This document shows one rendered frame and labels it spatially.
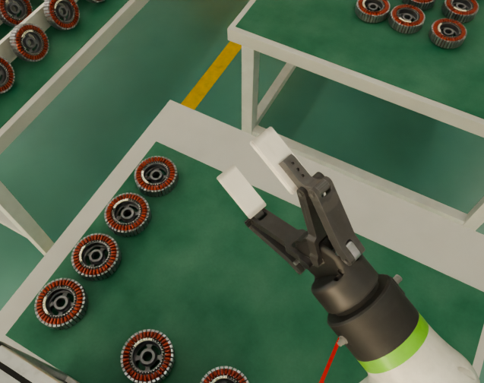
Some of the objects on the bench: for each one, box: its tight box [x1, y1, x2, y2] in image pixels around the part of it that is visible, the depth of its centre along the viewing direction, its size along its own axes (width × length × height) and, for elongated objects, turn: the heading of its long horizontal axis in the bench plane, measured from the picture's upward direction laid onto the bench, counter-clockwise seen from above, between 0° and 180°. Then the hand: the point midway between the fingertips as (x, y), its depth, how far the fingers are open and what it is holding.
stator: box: [120, 329, 175, 383], centre depth 100 cm, size 11×11×4 cm
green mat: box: [5, 141, 484, 383], centre depth 107 cm, size 94×61×1 cm, turn 62°
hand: (246, 162), depth 55 cm, fingers open, 13 cm apart
